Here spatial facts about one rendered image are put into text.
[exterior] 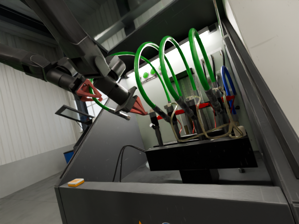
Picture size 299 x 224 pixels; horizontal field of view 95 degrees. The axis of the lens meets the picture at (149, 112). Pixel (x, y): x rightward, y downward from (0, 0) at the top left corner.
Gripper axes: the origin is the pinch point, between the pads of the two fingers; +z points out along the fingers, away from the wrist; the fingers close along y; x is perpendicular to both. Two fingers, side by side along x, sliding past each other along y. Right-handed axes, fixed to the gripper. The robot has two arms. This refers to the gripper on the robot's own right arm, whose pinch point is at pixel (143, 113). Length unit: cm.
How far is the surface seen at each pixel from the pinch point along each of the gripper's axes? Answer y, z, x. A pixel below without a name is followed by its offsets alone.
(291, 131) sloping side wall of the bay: -10.4, 4.6, -36.9
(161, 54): 6.2, -11.9, -18.2
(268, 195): -19.9, 4.4, -33.2
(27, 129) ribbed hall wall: 53, -82, 680
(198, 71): 1.2, -5.2, -25.7
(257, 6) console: 27.6, 0.4, -37.2
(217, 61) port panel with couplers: 38.3, 16.7, -17.4
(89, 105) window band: 251, 47, 608
